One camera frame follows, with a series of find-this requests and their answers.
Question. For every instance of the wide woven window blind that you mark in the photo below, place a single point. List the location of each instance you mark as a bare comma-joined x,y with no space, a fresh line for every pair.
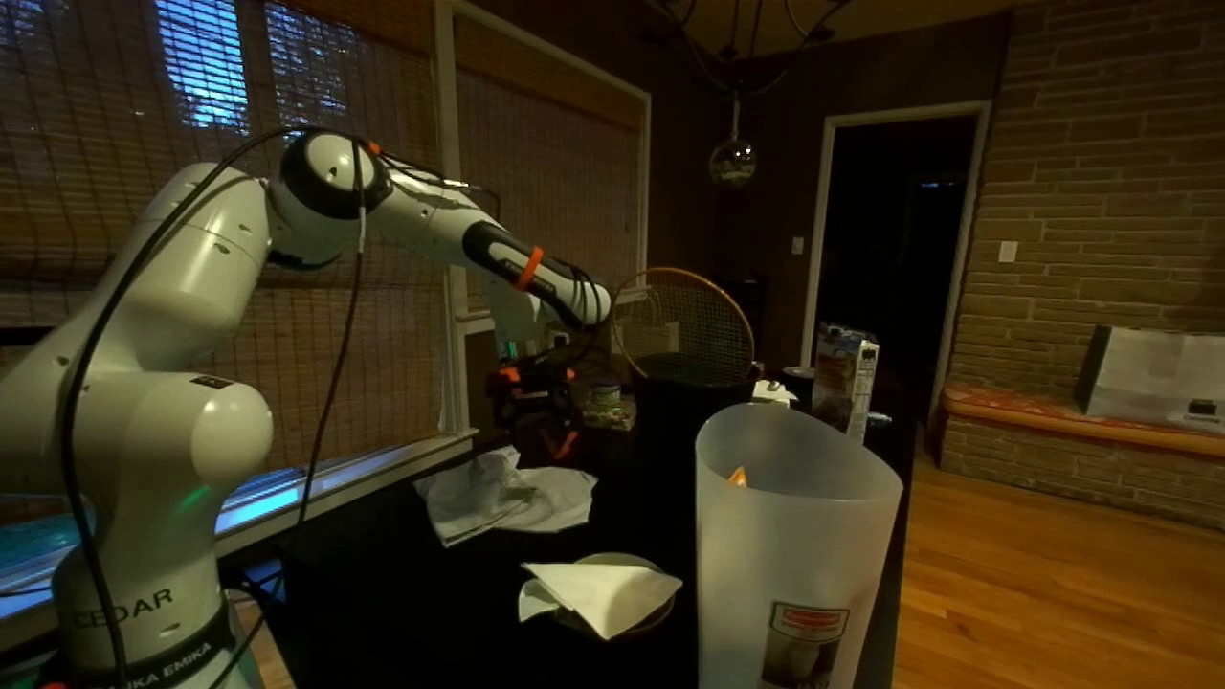
78,127

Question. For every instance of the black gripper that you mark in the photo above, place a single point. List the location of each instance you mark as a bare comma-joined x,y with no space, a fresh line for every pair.
569,383

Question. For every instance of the small white crumpled paper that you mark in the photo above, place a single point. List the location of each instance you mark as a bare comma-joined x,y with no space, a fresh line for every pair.
775,392

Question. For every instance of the printed drink carton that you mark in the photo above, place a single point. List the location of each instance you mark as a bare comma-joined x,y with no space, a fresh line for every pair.
844,383

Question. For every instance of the white light switch plate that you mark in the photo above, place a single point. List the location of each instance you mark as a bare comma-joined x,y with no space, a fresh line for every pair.
1008,252

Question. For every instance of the white door frame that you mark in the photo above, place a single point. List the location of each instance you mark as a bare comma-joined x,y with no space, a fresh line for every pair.
818,253

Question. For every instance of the narrow woven window blind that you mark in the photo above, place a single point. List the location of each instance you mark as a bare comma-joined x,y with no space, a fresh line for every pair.
547,192

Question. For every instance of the glass globe pendant lamp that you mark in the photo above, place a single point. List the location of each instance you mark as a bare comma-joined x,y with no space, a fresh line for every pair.
731,159

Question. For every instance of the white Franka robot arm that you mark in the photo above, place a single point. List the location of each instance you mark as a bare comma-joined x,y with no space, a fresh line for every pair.
194,253

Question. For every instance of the round chair back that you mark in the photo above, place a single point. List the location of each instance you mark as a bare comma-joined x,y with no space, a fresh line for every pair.
695,383

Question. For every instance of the folded white napkin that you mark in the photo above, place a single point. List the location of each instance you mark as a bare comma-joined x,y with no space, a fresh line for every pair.
599,596

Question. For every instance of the translucent plastic pitcher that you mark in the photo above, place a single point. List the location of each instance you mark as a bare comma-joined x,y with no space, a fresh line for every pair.
791,548

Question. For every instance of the white bed sheet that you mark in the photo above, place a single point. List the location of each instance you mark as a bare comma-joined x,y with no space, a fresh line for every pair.
538,501

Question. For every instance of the white box on counter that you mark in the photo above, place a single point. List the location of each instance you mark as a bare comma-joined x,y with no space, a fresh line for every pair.
1153,371

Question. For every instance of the wooden hearth ledge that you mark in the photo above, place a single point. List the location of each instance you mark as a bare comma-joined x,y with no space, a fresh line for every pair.
1059,423

